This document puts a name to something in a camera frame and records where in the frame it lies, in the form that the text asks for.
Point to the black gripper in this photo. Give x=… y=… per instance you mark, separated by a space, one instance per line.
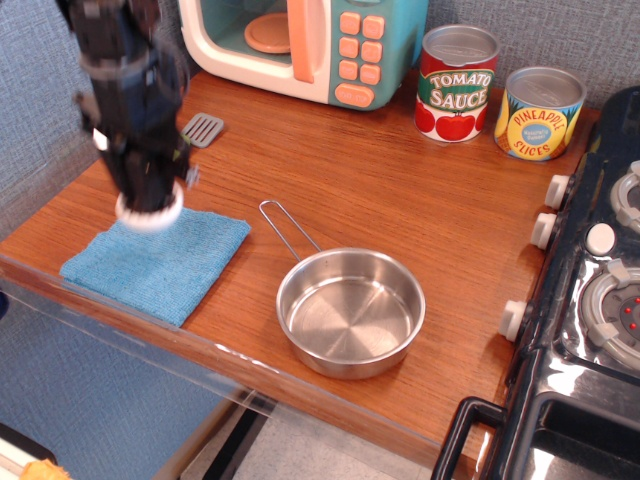
x=133 y=106

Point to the white toy mushroom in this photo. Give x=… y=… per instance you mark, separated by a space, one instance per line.
x=149 y=222

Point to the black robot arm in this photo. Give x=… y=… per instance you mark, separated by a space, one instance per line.
x=114 y=29

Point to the blue folded cloth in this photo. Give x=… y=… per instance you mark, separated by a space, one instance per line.
x=165 y=274

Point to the orange microwave turntable plate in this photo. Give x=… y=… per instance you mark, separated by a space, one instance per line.
x=269 y=34

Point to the clear acrylic table guard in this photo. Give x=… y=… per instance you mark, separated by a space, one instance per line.
x=108 y=394

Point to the teal toy microwave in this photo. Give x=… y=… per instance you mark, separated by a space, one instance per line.
x=350 y=54

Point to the orange fuzzy object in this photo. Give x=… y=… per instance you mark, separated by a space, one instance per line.
x=43 y=470

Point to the tomato sauce can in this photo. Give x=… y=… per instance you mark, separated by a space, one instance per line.
x=456 y=75

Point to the white stove knob bottom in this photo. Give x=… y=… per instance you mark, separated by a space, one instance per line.
x=511 y=319

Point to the white stove knob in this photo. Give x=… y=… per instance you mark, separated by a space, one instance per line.
x=556 y=191
x=511 y=319
x=542 y=230

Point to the pineapple slices can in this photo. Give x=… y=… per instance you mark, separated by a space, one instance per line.
x=539 y=111

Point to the white stove knob middle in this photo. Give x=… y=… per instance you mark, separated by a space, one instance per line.
x=542 y=230

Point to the white stove knob top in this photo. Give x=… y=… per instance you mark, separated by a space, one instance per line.
x=556 y=191

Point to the white round stove button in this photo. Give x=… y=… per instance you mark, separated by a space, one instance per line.
x=600 y=239

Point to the grey stove burner back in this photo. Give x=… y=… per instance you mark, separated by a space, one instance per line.
x=626 y=213

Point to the grey stove burner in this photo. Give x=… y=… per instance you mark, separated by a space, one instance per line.
x=626 y=213
x=609 y=310

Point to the grey stove burner front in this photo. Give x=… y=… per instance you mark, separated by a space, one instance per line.
x=609 y=310

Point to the black toy stove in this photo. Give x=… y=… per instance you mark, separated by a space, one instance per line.
x=571 y=410

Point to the green handled grey spatula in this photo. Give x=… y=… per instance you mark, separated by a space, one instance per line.
x=202 y=129

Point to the silver pot with handle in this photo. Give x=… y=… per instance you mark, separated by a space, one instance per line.
x=350 y=313

